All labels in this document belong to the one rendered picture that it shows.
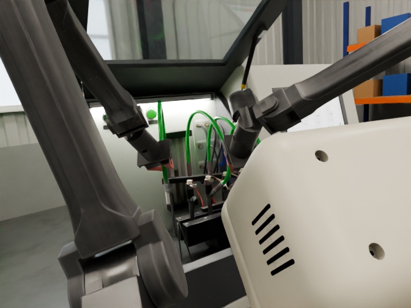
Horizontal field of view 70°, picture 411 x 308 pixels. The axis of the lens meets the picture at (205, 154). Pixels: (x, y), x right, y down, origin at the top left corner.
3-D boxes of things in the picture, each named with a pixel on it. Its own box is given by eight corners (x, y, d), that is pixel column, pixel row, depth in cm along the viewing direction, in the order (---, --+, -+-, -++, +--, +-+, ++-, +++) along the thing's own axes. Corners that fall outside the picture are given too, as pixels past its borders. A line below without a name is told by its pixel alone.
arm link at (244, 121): (241, 129, 63) (266, 128, 64) (235, 106, 67) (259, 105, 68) (235, 148, 68) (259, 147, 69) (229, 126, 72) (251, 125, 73)
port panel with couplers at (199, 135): (200, 179, 140) (194, 113, 134) (197, 177, 142) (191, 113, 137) (223, 173, 146) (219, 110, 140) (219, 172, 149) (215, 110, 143)
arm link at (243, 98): (278, 104, 59) (293, 124, 66) (263, 66, 66) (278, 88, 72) (229, 131, 64) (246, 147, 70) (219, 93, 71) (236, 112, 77)
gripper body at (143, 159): (140, 150, 87) (126, 137, 81) (172, 141, 84) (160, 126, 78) (140, 169, 83) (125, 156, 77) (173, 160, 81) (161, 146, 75)
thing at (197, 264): (139, 347, 78) (131, 293, 75) (134, 336, 81) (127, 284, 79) (304, 267, 107) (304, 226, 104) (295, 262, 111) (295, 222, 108)
